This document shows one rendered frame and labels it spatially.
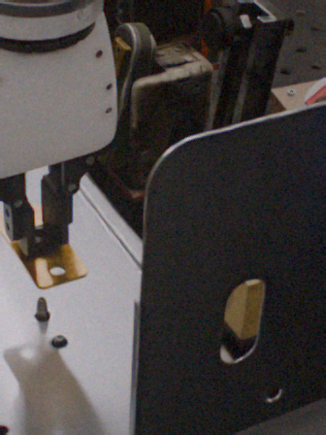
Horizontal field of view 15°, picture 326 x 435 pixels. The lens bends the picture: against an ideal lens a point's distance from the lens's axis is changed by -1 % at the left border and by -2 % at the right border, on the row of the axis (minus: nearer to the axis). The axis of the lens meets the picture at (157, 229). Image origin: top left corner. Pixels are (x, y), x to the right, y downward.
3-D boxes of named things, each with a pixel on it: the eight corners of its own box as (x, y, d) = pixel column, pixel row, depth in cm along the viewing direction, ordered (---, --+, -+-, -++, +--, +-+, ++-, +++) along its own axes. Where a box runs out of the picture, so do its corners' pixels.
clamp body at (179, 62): (79, 356, 127) (81, 47, 103) (176, 324, 131) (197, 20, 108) (119, 415, 121) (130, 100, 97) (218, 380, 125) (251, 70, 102)
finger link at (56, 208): (81, 130, 81) (81, 209, 86) (38, 143, 80) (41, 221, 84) (103, 155, 79) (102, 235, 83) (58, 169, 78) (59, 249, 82)
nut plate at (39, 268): (-9, 218, 85) (-10, 206, 85) (40, 205, 87) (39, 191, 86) (39, 291, 80) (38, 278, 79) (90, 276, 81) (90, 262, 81)
